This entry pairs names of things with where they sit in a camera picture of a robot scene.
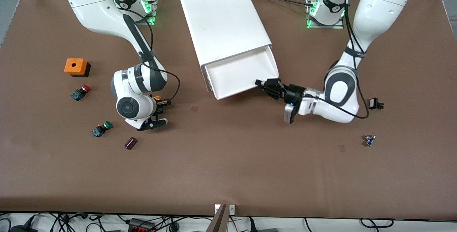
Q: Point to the black switch with white face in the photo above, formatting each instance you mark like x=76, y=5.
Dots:
x=373, y=103

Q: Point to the small blue potentiometer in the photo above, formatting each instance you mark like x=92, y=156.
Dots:
x=370, y=140

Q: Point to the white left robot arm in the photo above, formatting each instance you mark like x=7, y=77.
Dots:
x=378, y=10

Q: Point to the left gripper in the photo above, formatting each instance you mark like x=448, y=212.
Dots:
x=295, y=93

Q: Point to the red push button switch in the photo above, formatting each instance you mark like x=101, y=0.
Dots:
x=80, y=92

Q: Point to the black power adapter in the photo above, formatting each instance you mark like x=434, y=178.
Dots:
x=23, y=229

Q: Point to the brown slanted bar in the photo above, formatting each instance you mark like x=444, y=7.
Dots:
x=218, y=223

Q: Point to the green push button switch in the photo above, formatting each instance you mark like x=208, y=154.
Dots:
x=100, y=130

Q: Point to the small white bracket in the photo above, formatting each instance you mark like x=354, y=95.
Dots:
x=232, y=209
x=216, y=208

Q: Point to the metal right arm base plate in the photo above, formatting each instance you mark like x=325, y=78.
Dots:
x=154, y=0

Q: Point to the white plastic drawer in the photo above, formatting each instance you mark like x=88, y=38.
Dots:
x=242, y=75

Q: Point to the black plug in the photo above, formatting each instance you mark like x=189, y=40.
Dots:
x=252, y=225

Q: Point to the dark purple cylindrical capacitor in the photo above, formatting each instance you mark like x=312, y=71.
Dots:
x=130, y=143

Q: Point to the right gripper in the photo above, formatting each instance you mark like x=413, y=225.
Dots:
x=161, y=107

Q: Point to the black power strip red switches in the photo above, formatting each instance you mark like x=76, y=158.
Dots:
x=141, y=226

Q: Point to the orange box with black base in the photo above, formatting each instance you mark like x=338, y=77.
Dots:
x=75, y=66

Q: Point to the white drawer cabinet housing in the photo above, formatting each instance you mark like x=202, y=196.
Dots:
x=221, y=18

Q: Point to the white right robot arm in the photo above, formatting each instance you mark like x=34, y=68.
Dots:
x=96, y=7

